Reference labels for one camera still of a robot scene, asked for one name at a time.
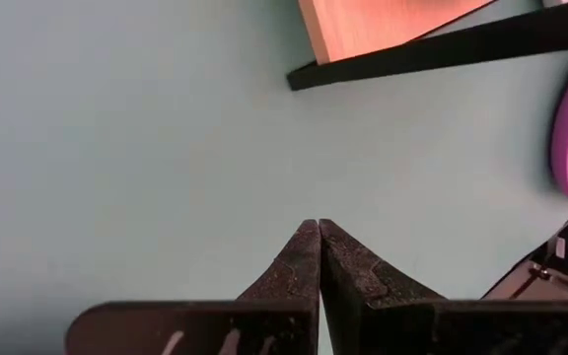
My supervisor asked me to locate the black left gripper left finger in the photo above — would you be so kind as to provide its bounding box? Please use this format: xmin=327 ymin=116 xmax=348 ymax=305
xmin=64 ymin=219 xmax=321 ymax=355

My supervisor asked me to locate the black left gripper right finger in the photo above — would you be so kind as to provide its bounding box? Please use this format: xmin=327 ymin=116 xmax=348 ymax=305
xmin=319 ymin=219 xmax=568 ymax=355

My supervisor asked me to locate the wooden shelf board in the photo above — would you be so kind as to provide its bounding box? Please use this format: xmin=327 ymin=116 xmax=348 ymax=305
xmin=297 ymin=0 xmax=497 ymax=65

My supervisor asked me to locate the black metal shelf frame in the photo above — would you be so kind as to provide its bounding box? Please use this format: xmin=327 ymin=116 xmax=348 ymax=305
xmin=286 ymin=0 xmax=568 ymax=93

